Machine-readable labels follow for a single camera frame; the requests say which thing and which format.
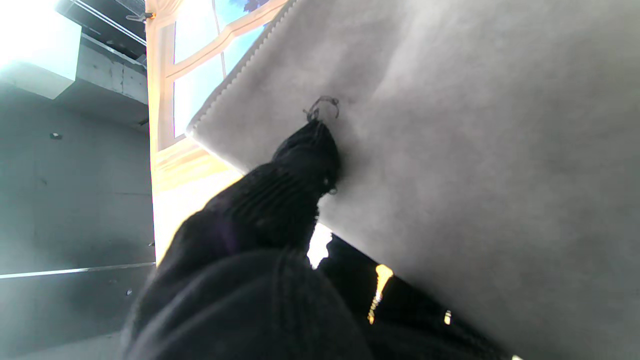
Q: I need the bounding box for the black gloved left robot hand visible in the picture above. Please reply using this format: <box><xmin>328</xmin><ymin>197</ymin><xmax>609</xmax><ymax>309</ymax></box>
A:
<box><xmin>120</xmin><ymin>120</ymin><xmax>511</xmax><ymax>360</ymax></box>

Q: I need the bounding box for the printed living room backdrop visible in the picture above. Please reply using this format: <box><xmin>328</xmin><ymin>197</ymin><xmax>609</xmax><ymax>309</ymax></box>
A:
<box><xmin>145</xmin><ymin>0</ymin><xmax>396</xmax><ymax>326</ymax></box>

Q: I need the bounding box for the grey felt pouch with strap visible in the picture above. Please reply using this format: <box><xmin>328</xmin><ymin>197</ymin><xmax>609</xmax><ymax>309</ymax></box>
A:
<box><xmin>186</xmin><ymin>0</ymin><xmax>640</xmax><ymax>360</ymax></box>

